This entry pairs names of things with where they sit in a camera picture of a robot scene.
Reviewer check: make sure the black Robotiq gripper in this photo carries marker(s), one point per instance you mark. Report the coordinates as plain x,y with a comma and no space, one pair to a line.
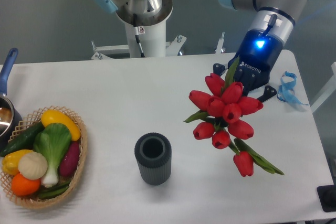
257,55

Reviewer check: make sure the red tulip bouquet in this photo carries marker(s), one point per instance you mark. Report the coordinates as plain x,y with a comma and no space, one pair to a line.
220,114

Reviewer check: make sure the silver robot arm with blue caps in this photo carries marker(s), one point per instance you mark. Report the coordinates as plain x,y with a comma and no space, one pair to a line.
276,18

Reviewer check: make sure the dark grey ribbed vase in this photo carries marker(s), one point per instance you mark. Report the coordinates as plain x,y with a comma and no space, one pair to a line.
153,154

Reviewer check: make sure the blue ribbon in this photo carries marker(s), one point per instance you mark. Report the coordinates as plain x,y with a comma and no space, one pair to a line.
286,91

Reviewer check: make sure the black device at table edge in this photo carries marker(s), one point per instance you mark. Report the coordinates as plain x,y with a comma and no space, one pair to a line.
327,197

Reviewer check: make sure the purple sweet potato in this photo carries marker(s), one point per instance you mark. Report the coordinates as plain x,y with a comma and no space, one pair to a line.
70,161

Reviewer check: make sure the green bok choy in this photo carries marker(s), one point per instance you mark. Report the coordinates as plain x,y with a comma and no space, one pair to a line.
52,143

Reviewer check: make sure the woven wicker basket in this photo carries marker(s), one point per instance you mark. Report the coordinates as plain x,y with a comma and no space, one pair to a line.
31,201

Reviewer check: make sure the green bean pods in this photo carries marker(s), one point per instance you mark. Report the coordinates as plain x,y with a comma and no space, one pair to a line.
53,191

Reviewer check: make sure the green cucumber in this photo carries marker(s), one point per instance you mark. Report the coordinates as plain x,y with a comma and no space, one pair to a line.
24,140

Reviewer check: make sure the white garlic bulb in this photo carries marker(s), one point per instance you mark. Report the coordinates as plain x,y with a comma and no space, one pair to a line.
33,165

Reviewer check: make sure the orange fruit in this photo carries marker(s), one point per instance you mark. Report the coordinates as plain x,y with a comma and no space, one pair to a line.
21,186

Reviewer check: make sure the yellow bell pepper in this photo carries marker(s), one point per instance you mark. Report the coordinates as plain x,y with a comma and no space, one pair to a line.
11,160

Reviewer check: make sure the white metal frame right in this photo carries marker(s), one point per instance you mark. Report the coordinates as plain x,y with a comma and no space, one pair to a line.
325,92

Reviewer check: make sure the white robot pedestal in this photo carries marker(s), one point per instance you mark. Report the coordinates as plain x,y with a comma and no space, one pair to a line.
145,26

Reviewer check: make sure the blue handled saucepan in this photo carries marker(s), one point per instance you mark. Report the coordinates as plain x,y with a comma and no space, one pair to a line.
9,115

